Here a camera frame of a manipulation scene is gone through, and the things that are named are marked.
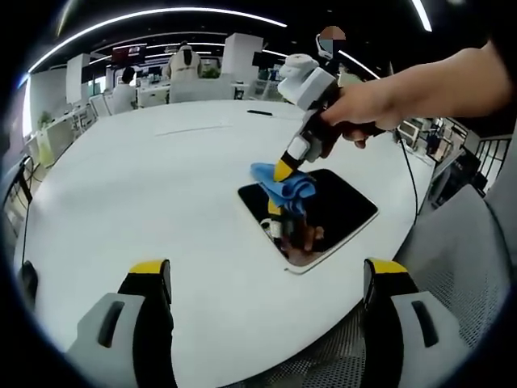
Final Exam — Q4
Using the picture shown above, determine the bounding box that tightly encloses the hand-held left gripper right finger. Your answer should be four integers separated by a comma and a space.
362, 257, 473, 388

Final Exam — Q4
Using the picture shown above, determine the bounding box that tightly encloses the thin black cable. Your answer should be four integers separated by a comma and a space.
19, 156, 36, 264

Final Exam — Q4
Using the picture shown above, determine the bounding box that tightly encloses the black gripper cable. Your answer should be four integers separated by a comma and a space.
393, 127, 420, 215

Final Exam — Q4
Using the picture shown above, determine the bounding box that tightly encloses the black metal railing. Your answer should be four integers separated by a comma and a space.
471, 135, 512, 192

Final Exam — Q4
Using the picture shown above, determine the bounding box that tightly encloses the red display screen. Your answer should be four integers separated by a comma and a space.
112, 44, 147, 64

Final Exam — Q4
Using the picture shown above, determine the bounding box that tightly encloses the white office chair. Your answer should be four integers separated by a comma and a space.
169, 78, 204, 104

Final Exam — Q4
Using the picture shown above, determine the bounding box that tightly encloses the person's right hand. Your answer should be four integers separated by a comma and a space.
322, 82, 406, 150

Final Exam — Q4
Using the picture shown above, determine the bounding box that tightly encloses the black mirror with white frame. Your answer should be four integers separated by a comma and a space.
237, 168, 380, 276

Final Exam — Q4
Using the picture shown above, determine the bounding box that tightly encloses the grey mesh office chair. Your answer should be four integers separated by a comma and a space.
258, 182, 517, 388

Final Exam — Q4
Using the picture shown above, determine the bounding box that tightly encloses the curved ceiling light strip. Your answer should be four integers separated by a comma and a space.
409, 0, 434, 33
27, 6, 288, 74

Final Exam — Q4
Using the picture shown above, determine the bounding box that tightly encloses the blue cleaning cloth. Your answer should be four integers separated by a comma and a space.
250, 161, 317, 209

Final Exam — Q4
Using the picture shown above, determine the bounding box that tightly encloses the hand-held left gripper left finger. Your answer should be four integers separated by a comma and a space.
64, 257, 178, 388

